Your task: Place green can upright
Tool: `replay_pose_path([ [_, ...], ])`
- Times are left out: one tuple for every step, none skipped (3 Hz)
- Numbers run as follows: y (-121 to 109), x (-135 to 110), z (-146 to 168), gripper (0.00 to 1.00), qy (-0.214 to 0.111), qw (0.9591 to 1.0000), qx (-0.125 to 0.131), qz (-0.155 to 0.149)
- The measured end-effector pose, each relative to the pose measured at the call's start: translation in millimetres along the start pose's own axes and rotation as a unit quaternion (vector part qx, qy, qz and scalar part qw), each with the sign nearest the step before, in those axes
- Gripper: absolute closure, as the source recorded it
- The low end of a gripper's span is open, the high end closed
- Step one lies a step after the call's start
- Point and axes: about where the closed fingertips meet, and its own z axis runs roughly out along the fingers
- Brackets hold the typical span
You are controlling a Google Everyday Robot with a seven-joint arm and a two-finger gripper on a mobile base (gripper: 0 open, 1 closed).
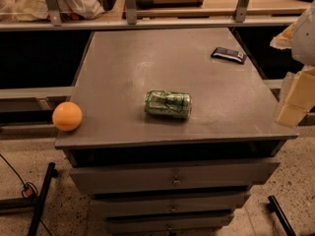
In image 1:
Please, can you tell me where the grey metal shelf rail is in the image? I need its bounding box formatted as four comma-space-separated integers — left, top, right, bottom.
0, 0, 310, 31

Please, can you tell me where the black stand leg right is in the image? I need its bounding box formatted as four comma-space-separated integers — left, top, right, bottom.
267, 196, 296, 236

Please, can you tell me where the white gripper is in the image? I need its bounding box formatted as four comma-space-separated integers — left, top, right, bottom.
270, 1, 315, 127

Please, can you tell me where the green soda can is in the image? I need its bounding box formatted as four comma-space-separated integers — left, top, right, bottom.
144, 90, 192, 119

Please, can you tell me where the black stand leg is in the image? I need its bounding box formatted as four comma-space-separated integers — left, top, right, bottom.
267, 196, 296, 236
0, 162, 58, 236

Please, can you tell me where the grey drawer cabinet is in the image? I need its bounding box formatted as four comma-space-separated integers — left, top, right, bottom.
55, 28, 296, 234

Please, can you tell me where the black cable with orange clip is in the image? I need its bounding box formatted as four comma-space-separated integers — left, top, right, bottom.
0, 152, 53, 236

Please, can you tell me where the orange ball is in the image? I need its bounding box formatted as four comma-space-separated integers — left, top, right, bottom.
52, 101, 83, 132

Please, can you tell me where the black stand leg left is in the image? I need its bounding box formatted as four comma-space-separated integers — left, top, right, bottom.
0, 162, 58, 236

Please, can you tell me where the white cloth on shelf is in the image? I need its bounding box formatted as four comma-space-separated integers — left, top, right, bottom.
0, 0, 104, 22

